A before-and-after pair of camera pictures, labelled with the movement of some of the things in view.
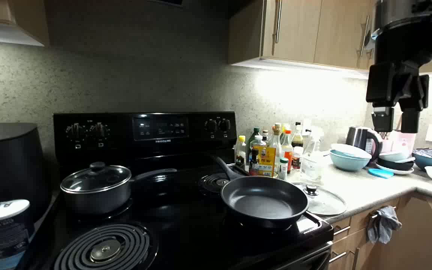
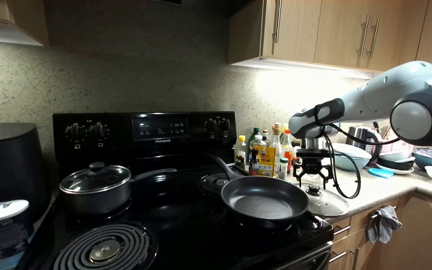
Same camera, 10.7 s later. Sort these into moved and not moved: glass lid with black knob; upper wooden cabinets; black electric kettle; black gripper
Moved: black gripper
Not moved: upper wooden cabinets; glass lid with black knob; black electric kettle
